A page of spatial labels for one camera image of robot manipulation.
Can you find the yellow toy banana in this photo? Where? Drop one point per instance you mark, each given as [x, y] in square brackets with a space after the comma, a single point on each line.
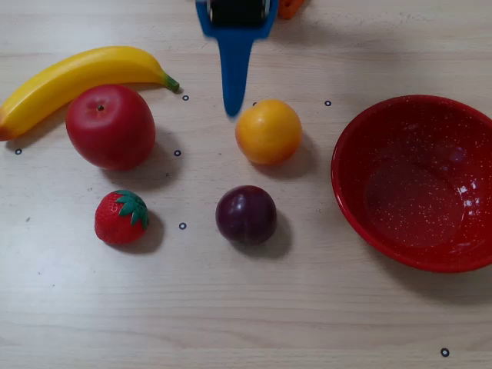
[77, 73]

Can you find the yellow-orange round fruit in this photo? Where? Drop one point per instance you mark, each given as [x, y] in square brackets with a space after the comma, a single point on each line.
[269, 132]

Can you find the dark purple plum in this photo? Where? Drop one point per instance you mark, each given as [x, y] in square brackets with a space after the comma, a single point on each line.
[246, 215]

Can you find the red speckled bowl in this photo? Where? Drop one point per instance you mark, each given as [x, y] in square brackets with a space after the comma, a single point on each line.
[411, 184]

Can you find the red toy apple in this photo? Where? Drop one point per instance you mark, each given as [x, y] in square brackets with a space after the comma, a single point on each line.
[110, 128]

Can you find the red toy strawberry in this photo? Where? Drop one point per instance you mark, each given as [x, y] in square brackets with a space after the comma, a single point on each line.
[115, 223]

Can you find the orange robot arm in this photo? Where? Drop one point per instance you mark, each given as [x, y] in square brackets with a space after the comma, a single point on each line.
[288, 7]

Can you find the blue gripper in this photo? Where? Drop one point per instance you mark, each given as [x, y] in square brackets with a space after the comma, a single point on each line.
[235, 31]

